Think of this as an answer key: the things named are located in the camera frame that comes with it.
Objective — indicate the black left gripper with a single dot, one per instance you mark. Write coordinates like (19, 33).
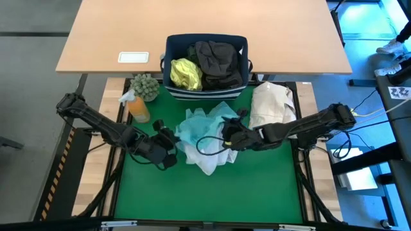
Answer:
(157, 147)

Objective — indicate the white card on table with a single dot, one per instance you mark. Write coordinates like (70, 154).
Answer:
(133, 57)

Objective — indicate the yellow garment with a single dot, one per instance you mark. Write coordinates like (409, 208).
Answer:
(186, 75)

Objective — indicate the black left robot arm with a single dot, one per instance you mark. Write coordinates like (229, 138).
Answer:
(96, 123)

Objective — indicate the green succulent in grey pot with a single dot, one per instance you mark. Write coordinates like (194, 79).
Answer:
(144, 86)

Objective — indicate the teal shorts with white lining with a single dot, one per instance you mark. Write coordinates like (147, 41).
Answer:
(196, 128)

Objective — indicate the orange spray bottle white trigger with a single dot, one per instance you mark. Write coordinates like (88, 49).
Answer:
(138, 110)

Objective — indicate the white sheet with black marks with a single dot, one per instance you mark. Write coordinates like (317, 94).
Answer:
(399, 92)

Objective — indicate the person's foot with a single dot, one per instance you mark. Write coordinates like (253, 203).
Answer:
(387, 70)
(390, 48)

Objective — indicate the person's leg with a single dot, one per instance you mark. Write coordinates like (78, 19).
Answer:
(405, 32)

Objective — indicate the dark grey side table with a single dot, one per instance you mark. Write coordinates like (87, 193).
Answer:
(403, 128)

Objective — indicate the white floor box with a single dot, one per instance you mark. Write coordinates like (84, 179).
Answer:
(356, 176)

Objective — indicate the light wooden desk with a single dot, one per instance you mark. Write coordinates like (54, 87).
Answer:
(224, 19)

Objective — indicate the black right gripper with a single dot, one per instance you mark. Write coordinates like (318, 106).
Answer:
(242, 136)

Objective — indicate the black furniture foot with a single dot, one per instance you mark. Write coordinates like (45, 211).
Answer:
(11, 142)

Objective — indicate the navy white striped laundry basket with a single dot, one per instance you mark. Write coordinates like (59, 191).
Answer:
(175, 48)

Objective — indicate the black garment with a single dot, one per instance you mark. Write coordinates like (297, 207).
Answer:
(218, 61)

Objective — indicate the black panel with hazard stripes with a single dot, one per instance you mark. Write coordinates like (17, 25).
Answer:
(74, 179)

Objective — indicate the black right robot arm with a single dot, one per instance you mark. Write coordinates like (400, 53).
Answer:
(308, 126)

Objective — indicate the cream folded garment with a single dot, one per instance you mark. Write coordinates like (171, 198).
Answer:
(269, 102)

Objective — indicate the black aluminium table frame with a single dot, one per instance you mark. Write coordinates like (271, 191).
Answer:
(224, 223)

